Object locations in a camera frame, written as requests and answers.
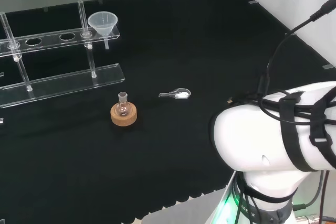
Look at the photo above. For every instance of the clear plastic funnel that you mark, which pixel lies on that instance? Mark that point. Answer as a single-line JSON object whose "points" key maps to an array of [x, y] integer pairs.
{"points": [[102, 23]]}

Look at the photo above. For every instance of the small round-bottom glass flask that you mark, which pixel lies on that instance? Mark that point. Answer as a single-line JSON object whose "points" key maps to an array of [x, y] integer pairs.
{"points": [[123, 110]]}

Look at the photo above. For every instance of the clear acrylic funnel stand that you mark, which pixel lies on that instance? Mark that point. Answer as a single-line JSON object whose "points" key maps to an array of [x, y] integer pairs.
{"points": [[63, 85]]}

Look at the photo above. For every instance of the glass weighing funnel with powder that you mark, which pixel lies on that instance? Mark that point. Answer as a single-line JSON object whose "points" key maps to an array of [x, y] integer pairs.
{"points": [[181, 94]]}

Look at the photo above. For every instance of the black bench cloth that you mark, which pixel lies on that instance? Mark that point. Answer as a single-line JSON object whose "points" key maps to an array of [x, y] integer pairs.
{"points": [[170, 51]]}

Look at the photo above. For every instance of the grey tape strip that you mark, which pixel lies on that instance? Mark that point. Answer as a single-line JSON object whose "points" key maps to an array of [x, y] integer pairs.
{"points": [[327, 67], [253, 2]]}

